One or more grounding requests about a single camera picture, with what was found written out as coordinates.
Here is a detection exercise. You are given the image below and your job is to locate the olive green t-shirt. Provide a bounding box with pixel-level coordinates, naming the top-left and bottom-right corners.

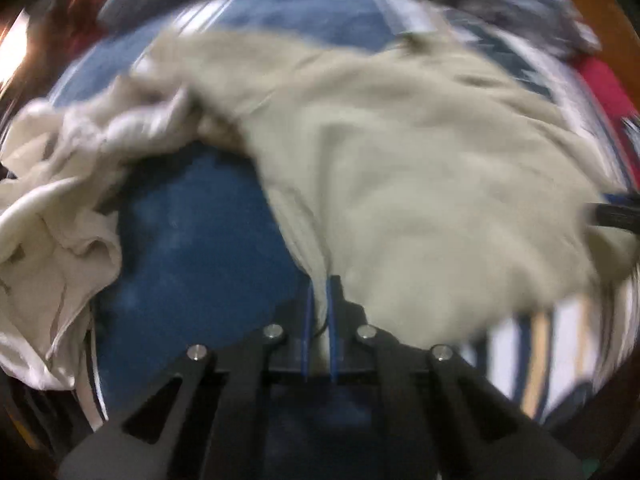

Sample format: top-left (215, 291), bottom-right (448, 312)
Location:
top-left (131, 29), bottom-right (639, 347)

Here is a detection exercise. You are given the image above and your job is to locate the blue striped blanket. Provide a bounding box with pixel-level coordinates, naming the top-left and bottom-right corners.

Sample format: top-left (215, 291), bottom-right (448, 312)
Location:
top-left (44, 0), bottom-right (637, 480)

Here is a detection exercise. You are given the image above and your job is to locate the white garment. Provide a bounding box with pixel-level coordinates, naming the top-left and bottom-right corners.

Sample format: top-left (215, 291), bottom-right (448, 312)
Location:
top-left (0, 77), bottom-right (212, 430)

